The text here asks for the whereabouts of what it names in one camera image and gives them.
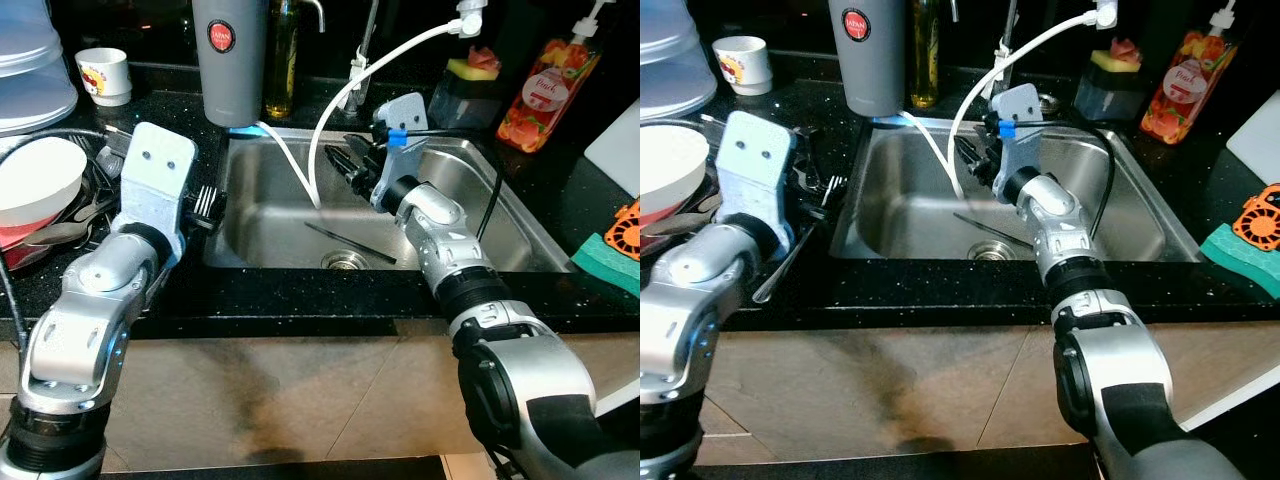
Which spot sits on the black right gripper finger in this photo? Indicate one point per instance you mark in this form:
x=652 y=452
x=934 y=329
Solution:
x=360 y=142
x=343 y=168
x=968 y=162
x=982 y=131

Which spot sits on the red plate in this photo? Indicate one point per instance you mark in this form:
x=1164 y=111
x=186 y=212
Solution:
x=15 y=245
x=655 y=232

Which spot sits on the white plastic cutting board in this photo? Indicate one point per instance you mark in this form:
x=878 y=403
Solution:
x=615 y=165
x=1258 y=125

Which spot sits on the small orange fan gadget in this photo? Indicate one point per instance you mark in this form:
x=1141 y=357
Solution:
x=1258 y=218
x=625 y=230

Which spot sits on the white printed mug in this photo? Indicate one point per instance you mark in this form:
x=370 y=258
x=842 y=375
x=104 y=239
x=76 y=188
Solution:
x=103 y=78
x=742 y=68

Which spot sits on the green sponge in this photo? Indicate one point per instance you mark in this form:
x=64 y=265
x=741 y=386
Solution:
x=610 y=265
x=1240 y=260

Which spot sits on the pink scrubber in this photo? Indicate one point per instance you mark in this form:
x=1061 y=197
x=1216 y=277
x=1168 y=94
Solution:
x=1127 y=50
x=485 y=58

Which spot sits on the thin black utensil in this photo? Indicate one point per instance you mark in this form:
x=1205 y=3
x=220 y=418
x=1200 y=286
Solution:
x=350 y=243
x=990 y=230

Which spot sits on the round sink drain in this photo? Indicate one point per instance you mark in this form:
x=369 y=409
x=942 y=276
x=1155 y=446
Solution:
x=345 y=262
x=992 y=252

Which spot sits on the chrome sink faucet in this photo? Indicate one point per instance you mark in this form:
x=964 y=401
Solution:
x=368 y=35
x=1007 y=40

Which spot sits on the chrome sink hole cover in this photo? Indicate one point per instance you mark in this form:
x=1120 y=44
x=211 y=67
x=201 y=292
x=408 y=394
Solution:
x=1050 y=103

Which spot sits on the stainless steel sink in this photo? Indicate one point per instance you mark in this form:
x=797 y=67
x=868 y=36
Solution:
x=270 y=220
x=1140 y=210

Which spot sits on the yellow sponge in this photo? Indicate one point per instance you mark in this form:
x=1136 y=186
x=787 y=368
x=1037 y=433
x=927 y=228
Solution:
x=1105 y=62
x=463 y=70

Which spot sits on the orange soap pump bottle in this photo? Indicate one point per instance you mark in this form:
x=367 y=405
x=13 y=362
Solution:
x=550 y=95
x=1190 y=90

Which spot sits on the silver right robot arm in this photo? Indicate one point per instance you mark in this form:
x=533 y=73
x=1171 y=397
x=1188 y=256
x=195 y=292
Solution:
x=470 y=300
x=1100 y=330

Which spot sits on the white stacked plastic drawers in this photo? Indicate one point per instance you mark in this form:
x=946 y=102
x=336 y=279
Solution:
x=670 y=60
x=30 y=70

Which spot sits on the grey water filter canister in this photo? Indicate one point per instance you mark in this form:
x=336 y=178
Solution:
x=228 y=70
x=867 y=65

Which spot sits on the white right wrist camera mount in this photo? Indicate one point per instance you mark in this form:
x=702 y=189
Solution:
x=1022 y=105
x=402 y=115

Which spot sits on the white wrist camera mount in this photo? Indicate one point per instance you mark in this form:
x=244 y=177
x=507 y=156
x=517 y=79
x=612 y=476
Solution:
x=1022 y=105
x=752 y=175
x=155 y=185
x=402 y=115

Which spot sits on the dark sponge holder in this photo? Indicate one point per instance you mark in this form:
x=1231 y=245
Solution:
x=465 y=105
x=1110 y=98

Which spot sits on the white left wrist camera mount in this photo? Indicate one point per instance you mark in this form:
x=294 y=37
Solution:
x=752 y=175
x=155 y=185

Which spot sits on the beige cabinet door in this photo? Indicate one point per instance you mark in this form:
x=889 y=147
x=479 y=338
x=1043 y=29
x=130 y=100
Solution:
x=880 y=390
x=400 y=400
x=250 y=395
x=1220 y=370

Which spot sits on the olive oil bottle green cap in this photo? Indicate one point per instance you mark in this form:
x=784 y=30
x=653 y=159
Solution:
x=281 y=70
x=924 y=60

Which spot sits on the black floor mat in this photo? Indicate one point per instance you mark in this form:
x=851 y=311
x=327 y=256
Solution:
x=300 y=470
x=900 y=468

